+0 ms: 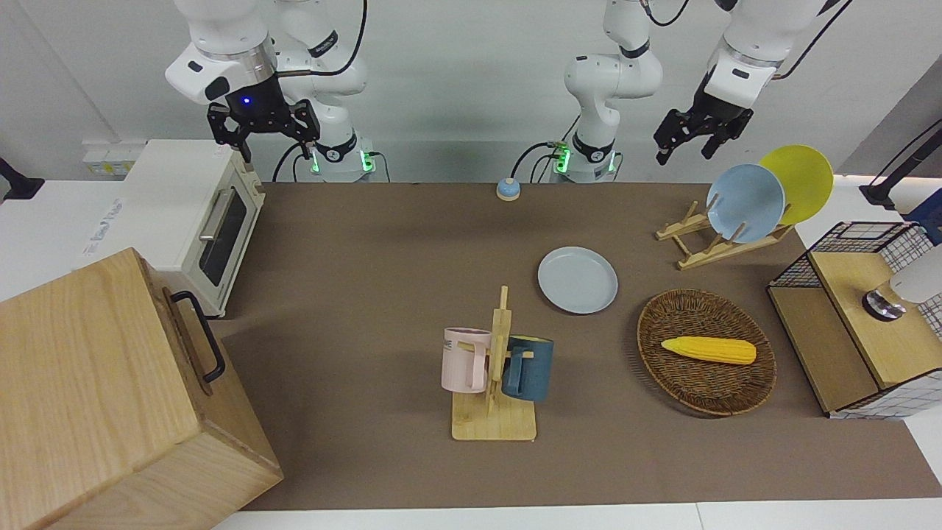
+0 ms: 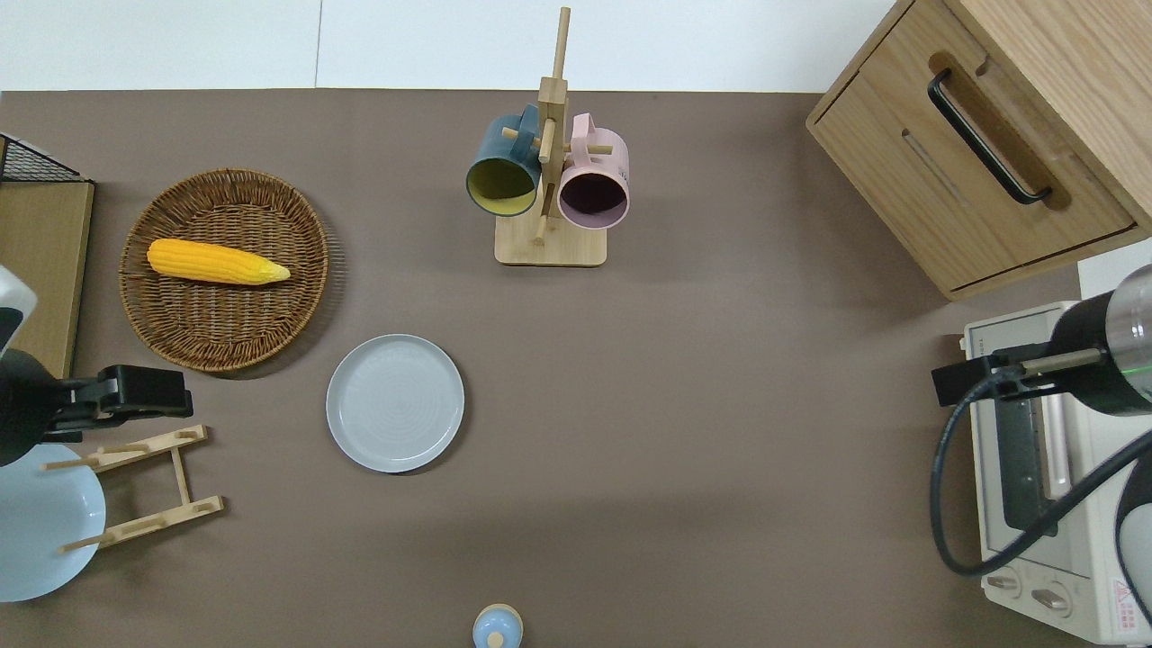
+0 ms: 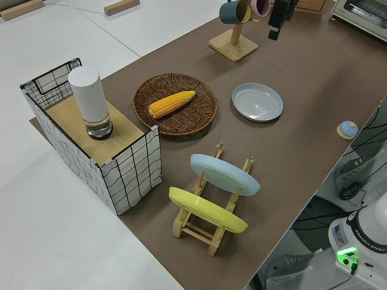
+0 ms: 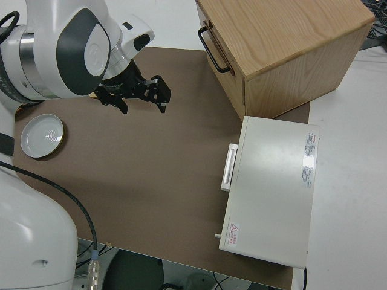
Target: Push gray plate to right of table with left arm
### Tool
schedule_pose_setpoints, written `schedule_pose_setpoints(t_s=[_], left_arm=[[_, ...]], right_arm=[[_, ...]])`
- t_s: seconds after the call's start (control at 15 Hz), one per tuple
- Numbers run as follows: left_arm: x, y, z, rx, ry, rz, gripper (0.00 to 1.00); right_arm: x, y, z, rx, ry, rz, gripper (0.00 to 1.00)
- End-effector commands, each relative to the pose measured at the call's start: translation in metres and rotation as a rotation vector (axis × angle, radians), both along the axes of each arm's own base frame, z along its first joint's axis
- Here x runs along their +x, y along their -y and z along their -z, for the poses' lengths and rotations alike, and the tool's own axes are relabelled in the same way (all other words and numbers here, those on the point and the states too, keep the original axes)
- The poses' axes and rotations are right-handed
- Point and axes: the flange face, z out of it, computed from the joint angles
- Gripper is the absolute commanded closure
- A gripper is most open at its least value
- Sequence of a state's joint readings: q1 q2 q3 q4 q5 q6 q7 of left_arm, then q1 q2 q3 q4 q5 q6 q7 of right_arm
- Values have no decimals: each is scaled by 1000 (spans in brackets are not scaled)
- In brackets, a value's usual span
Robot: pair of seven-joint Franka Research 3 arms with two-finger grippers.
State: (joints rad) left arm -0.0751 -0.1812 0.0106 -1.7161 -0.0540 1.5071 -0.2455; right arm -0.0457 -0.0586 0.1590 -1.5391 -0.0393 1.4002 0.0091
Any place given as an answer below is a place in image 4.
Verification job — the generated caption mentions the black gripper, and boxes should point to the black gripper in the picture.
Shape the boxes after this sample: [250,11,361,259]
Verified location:
[93,59,172,115]

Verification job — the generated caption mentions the gray round plate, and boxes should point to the gray round plate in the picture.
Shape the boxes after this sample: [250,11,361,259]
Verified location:
[20,114,66,160]

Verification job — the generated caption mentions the black arm strap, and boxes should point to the black arm strap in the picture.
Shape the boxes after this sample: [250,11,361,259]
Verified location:
[0,132,16,156]

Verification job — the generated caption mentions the black metal drawer handle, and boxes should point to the black metal drawer handle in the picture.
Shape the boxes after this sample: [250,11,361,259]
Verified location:
[197,26,232,74]

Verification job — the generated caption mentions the brown table mat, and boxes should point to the brown table mat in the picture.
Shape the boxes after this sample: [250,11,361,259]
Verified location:
[13,47,312,290]

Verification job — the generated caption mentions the light wooden drawer box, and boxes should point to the light wooden drawer box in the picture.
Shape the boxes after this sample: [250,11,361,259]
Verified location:
[195,0,376,120]

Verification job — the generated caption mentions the dark gray round base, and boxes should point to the dark gray round base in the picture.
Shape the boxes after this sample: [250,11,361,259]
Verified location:
[102,250,166,290]

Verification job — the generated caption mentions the white metal appliance box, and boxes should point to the white metal appliance box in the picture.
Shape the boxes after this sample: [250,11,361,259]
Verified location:
[218,115,322,269]

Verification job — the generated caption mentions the black cable with metal connector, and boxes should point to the black cable with metal connector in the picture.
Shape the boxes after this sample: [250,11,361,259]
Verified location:
[0,159,103,289]

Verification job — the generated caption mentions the black cables bundle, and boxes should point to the black cables bundle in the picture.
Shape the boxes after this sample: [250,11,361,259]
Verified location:
[365,0,387,47]

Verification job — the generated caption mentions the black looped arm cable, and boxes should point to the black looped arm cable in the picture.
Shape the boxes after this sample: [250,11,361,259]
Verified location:
[0,11,21,37]

